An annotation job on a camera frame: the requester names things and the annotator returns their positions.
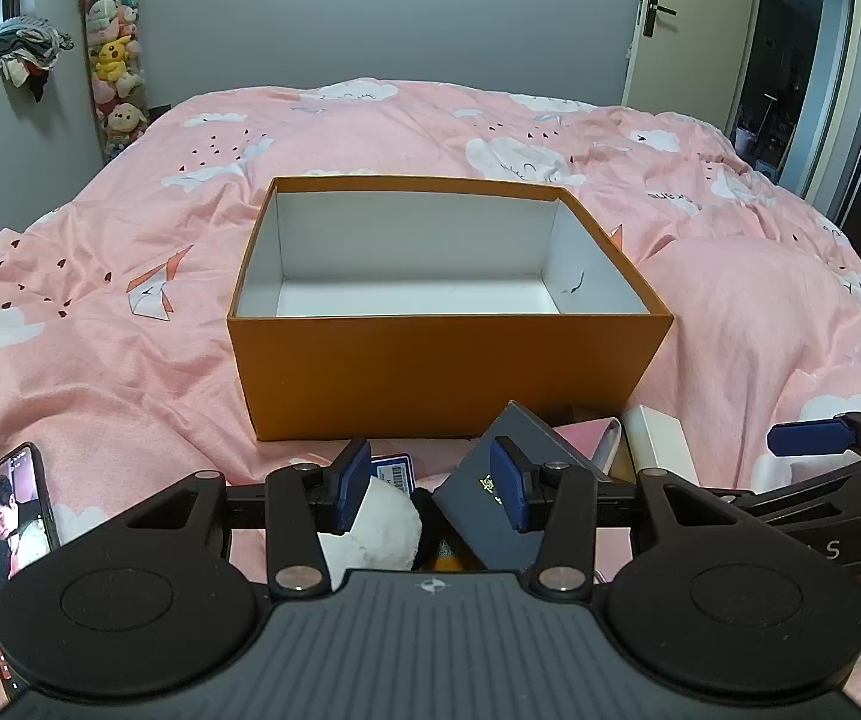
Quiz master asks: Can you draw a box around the pink printed blanket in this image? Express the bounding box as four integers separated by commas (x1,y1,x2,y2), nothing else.
0,77,861,720

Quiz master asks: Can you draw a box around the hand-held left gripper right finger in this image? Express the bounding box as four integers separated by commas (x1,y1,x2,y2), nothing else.
490,437,754,601

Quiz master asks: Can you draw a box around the pile of clothes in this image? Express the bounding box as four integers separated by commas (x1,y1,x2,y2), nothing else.
0,15,75,102

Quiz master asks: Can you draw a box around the pink pouch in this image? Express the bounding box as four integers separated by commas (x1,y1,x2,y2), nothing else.
550,420,622,477

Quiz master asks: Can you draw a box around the blue rectangular tag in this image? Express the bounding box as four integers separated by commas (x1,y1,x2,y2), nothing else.
370,452,412,496

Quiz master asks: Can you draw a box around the black gift box gold print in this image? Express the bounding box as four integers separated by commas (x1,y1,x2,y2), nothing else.
430,399,615,575

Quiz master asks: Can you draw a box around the white box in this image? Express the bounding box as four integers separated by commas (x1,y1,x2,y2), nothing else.
610,405,701,488

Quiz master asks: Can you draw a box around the hanging column of plush toys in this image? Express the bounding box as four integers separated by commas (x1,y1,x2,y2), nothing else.
74,0,154,166

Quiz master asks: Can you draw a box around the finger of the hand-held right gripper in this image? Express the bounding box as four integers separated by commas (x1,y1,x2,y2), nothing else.
767,399,861,458

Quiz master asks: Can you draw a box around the black smartphone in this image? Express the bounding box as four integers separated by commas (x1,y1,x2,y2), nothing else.
0,442,64,695

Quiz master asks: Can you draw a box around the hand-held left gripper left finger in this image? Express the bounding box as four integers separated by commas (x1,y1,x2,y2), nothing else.
107,439,375,601

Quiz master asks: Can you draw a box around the black door handle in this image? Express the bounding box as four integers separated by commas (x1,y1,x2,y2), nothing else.
640,0,677,37

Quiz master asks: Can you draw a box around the white door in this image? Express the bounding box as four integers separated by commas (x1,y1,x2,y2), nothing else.
621,0,765,112

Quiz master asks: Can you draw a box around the orange cardboard box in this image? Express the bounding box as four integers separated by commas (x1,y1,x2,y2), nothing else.
226,175,675,442

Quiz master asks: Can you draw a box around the white plush toy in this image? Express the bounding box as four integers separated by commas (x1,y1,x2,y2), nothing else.
316,476,424,592

